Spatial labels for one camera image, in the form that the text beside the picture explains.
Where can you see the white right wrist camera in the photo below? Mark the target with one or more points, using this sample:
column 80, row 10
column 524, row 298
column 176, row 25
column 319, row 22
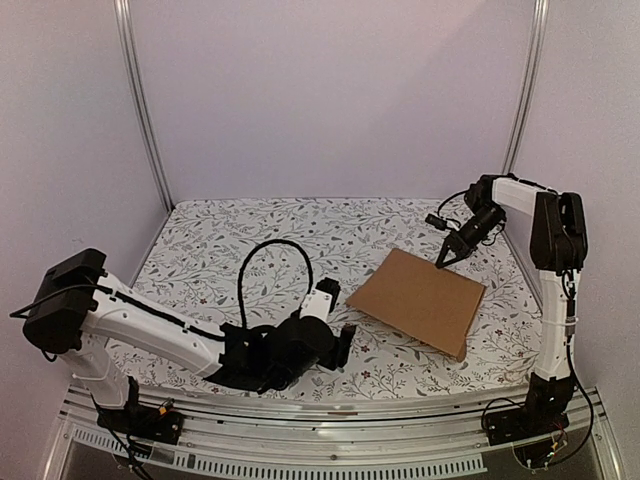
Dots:
column 442, row 224

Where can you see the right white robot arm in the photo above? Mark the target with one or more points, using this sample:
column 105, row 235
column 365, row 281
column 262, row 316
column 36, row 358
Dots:
column 558, row 248

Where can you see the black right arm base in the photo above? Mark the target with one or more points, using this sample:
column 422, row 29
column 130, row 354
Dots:
column 543, row 411

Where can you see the left aluminium frame post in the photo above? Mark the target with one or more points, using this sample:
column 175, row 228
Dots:
column 126, row 34

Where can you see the right aluminium frame post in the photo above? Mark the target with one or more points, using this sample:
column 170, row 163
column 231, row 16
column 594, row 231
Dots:
column 527, row 89

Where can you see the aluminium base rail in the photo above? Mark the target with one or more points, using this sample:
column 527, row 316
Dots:
column 237, row 437

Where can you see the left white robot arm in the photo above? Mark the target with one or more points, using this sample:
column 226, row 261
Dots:
column 78, row 300

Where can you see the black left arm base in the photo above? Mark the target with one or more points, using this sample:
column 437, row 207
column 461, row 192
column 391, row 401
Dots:
column 158, row 423

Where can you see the floral patterned table mat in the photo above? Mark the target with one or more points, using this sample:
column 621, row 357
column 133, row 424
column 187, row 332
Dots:
column 230, row 260

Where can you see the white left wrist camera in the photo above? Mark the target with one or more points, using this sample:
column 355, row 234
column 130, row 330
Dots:
column 320, row 302

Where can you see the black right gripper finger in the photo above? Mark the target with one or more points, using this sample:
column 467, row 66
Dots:
column 443, row 259
column 458, row 257

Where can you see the brown cardboard box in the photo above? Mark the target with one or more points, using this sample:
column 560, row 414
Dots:
column 410, row 294

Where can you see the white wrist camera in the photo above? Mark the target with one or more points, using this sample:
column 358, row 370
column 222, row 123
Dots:
column 442, row 224
column 320, row 302

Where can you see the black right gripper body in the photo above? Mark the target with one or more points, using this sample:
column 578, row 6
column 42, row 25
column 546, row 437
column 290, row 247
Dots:
column 458, row 241

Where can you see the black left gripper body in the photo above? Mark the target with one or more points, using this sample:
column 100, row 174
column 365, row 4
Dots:
column 331, row 361

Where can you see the aluminium frame post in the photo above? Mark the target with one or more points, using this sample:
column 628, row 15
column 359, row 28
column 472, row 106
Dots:
column 126, row 34
column 527, row 89

